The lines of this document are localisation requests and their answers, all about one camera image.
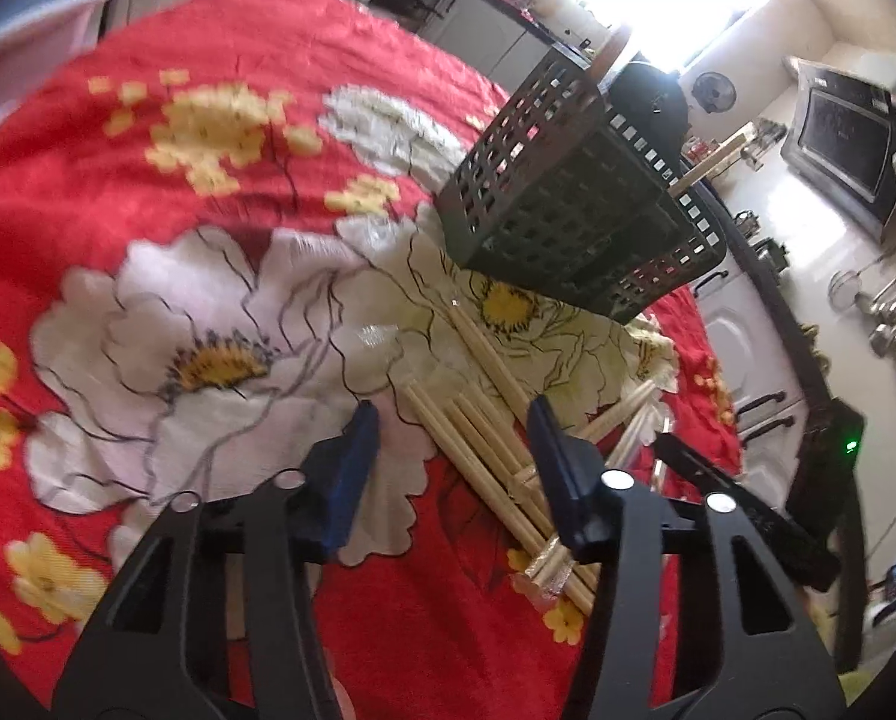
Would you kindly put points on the small wall fan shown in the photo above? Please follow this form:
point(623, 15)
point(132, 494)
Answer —
point(715, 90)

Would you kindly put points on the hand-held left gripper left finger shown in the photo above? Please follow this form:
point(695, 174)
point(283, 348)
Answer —
point(347, 480)

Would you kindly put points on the plastic drawer unit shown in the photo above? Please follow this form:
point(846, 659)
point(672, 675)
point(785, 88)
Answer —
point(36, 7)

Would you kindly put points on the red floral blanket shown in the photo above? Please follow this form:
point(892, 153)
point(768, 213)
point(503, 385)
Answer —
point(230, 187)

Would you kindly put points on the single wooden chopstick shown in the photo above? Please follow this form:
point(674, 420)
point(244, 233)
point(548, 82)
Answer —
point(710, 163)

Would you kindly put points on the steel kettle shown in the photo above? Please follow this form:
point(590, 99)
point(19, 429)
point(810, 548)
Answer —
point(746, 223)
point(772, 253)

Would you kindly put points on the black perforated utensil basket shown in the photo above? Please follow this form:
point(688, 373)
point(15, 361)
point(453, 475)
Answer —
point(568, 225)

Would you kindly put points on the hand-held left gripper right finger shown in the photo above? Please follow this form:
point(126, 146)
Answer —
point(560, 472)

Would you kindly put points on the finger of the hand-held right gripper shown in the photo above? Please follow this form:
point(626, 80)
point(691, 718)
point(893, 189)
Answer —
point(778, 532)

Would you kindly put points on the hanging metal ladles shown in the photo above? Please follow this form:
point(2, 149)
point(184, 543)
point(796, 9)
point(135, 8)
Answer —
point(886, 315)

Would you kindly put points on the white kitchen cabinets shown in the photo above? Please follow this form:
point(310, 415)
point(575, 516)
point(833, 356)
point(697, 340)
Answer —
point(748, 360)

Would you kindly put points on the pile of chopsticks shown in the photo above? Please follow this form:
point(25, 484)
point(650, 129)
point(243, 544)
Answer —
point(485, 465)

